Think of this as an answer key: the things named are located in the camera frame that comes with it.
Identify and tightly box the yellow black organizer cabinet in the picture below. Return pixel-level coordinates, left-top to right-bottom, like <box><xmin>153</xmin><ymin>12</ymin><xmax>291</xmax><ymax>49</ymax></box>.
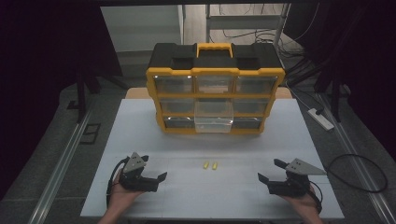
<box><xmin>145</xmin><ymin>42</ymin><xmax>287</xmax><ymax>135</ymax></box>

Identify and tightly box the white power cord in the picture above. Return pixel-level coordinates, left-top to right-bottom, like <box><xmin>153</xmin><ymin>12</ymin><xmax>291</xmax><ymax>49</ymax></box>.
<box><xmin>284</xmin><ymin>80</ymin><xmax>313</xmax><ymax>112</ymax></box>

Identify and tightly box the person's left hand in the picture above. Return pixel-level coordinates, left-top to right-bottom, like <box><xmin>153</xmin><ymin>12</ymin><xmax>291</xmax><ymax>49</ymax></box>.
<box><xmin>108</xmin><ymin>172</ymin><xmax>145</xmax><ymax>213</ymax></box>

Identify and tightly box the grey metal rack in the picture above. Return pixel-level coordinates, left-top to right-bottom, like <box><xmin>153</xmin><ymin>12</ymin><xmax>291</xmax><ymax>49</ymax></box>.
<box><xmin>205</xmin><ymin>3</ymin><xmax>291</xmax><ymax>49</ymax></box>

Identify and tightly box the white power strip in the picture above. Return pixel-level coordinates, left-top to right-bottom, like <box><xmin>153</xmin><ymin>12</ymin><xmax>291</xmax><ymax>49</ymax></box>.
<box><xmin>307</xmin><ymin>107</ymin><xmax>335</xmax><ymax>132</ymax></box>

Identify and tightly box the pulled-out clear plastic drawer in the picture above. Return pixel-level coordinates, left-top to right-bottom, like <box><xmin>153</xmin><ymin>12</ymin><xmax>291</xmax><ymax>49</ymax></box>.
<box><xmin>193</xmin><ymin>100</ymin><xmax>234</xmax><ymax>134</ymax></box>

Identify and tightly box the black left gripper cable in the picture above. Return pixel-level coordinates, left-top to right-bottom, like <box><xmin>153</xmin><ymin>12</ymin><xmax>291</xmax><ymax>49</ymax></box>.
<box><xmin>106</xmin><ymin>156</ymin><xmax>129</xmax><ymax>207</ymax></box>

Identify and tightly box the tangle of black cables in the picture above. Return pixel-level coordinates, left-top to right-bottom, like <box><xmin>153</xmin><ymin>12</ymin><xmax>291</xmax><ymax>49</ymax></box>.
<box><xmin>208</xmin><ymin>3</ymin><xmax>321</xmax><ymax>87</ymax></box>

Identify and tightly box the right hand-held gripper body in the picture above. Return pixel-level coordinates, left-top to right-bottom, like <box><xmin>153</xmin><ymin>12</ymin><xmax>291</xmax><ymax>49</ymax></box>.
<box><xmin>267</xmin><ymin>157</ymin><xmax>328</xmax><ymax>198</ymax></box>

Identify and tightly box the person's right hand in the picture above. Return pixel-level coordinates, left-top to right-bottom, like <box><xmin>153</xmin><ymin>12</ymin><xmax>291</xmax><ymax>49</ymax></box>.
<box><xmin>279</xmin><ymin>186</ymin><xmax>319</xmax><ymax>216</ymax></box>

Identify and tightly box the black metal stand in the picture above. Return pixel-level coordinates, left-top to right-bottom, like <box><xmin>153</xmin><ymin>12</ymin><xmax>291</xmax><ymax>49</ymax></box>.
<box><xmin>66</xmin><ymin>69</ymin><xmax>105</xmax><ymax>124</ymax></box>
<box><xmin>313</xmin><ymin>69</ymin><xmax>352</xmax><ymax>123</ymax></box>

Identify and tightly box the dark curtain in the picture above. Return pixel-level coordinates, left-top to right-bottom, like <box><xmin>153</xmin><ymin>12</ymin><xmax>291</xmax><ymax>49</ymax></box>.
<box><xmin>0</xmin><ymin>0</ymin><xmax>123</xmax><ymax>200</ymax></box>
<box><xmin>288</xmin><ymin>0</ymin><xmax>396</xmax><ymax>158</ymax></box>

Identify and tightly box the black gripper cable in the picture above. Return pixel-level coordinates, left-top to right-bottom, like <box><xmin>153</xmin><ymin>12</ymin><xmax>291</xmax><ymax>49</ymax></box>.
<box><xmin>308</xmin><ymin>180</ymin><xmax>323</xmax><ymax>215</ymax></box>
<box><xmin>106</xmin><ymin>156</ymin><xmax>129</xmax><ymax>207</ymax></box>

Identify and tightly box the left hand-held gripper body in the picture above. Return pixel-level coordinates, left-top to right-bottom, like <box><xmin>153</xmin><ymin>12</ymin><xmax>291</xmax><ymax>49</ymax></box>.
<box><xmin>119</xmin><ymin>151</ymin><xmax>160</xmax><ymax>193</ymax></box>

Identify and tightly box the black looped floor cable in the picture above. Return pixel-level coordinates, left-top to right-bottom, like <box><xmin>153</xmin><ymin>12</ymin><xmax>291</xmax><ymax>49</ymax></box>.
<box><xmin>326</xmin><ymin>153</ymin><xmax>389</xmax><ymax>194</ymax></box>

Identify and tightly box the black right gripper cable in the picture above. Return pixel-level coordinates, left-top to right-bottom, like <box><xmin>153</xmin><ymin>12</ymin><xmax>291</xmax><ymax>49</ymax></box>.
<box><xmin>308</xmin><ymin>180</ymin><xmax>323</xmax><ymax>215</ymax></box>

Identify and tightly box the metal floor rail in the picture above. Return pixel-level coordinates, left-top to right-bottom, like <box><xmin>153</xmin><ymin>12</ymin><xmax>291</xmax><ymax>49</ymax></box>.
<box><xmin>317</xmin><ymin>92</ymin><xmax>396</xmax><ymax>224</ymax></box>
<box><xmin>27</xmin><ymin>106</ymin><xmax>95</xmax><ymax>224</ymax></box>

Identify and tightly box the black floor frame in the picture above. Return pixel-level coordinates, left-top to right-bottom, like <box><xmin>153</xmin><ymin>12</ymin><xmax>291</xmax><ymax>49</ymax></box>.
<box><xmin>79</xmin><ymin>122</ymin><xmax>102</xmax><ymax>146</ymax></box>

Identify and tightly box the set of closed clear drawers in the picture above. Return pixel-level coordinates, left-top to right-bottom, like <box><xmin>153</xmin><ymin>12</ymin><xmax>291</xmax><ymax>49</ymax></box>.
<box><xmin>152</xmin><ymin>74</ymin><xmax>278</xmax><ymax>131</ymax></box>

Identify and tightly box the white cabinet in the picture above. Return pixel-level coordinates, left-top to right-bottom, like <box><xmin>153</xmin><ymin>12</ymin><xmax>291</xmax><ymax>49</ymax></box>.
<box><xmin>100</xmin><ymin>5</ymin><xmax>185</xmax><ymax>53</ymax></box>

